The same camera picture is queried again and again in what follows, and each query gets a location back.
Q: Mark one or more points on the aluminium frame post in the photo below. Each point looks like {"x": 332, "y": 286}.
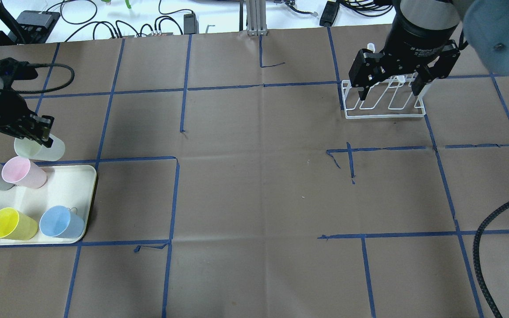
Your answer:
{"x": 256, "y": 17}

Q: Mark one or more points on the yellow plastic cup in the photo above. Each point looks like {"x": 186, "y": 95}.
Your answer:
{"x": 15, "y": 225}

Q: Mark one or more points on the cream serving tray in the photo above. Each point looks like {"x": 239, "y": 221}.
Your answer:
{"x": 68, "y": 186}

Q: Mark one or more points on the light blue cup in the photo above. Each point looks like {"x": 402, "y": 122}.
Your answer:
{"x": 61, "y": 222}

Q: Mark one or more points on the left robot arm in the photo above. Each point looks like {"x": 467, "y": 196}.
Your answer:
{"x": 7, "y": 93}

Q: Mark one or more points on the white wire cup rack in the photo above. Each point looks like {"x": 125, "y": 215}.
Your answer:
{"x": 390, "y": 98}

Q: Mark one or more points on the white plastic cup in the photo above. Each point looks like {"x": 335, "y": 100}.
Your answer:
{"x": 32, "y": 150}

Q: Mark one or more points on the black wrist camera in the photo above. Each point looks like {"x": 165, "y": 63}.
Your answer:
{"x": 12, "y": 70}

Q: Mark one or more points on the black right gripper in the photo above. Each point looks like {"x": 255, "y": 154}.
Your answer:
{"x": 418, "y": 37}

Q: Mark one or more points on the pink plastic cup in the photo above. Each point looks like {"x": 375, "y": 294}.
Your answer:
{"x": 21, "y": 171}

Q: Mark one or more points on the black power adapter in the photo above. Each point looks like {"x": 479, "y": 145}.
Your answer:
{"x": 329, "y": 14}

